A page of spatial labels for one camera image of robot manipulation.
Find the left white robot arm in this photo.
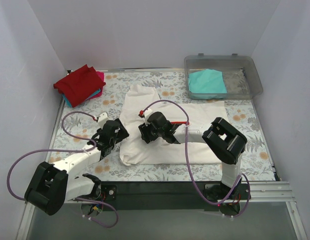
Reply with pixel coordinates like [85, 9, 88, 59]
[24, 118, 129, 216]

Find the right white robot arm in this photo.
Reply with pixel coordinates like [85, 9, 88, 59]
[138, 109, 247, 202]

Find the floral patterned table mat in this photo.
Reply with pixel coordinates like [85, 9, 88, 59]
[48, 71, 275, 182]

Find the folded teal t-shirt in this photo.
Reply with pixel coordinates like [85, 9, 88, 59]
[61, 87, 102, 107]

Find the folded red t-shirt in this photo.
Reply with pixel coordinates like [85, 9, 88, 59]
[53, 64, 96, 108]

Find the folded pink t-shirt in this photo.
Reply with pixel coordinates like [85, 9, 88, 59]
[86, 71, 106, 100]

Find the teal t-shirt in bin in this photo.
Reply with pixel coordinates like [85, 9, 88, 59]
[188, 69, 227, 94]

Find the clear plastic bin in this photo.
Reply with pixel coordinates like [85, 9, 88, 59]
[184, 53, 263, 100]

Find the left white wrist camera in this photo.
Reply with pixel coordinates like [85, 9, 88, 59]
[94, 112, 109, 128]

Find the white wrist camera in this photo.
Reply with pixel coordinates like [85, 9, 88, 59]
[94, 112, 109, 128]
[138, 108, 153, 126]

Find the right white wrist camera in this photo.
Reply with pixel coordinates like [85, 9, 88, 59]
[138, 108, 153, 126]

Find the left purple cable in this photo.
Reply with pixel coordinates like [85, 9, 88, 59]
[6, 111, 120, 228]

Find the purple cable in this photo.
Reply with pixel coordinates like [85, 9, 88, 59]
[142, 100, 252, 219]
[6, 111, 120, 228]

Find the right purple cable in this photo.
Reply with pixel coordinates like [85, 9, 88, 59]
[142, 100, 252, 219]

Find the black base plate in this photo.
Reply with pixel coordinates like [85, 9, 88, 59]
[72, 180, 251, 212]

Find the aluminium frame rail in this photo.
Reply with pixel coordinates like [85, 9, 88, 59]
[17, 181, 307, 240]

